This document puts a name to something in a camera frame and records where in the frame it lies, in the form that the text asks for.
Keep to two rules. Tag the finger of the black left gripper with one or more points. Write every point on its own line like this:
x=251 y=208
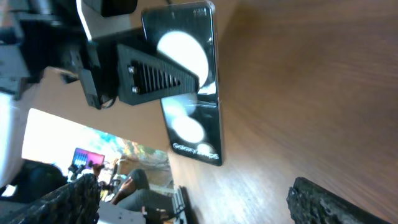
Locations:
x=145 y=75

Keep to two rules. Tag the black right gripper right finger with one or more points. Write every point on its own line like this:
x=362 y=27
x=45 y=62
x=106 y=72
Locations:
x=312 y=204

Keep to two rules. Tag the black Galaxy flip phone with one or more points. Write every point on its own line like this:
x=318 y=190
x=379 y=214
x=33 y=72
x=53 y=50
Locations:
x=185 y=35

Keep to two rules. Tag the purple lit monitor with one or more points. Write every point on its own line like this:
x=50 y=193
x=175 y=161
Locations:
x=86 y=158

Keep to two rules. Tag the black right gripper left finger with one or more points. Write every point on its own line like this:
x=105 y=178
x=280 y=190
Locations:
x=75 y=202

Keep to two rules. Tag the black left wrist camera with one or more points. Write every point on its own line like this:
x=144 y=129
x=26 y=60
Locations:
x=110 y=8

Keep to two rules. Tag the seated person in background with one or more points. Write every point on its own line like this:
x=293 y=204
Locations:
x=134 y=194

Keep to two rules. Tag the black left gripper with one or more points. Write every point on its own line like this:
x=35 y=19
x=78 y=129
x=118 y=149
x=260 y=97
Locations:
x=44 y=33

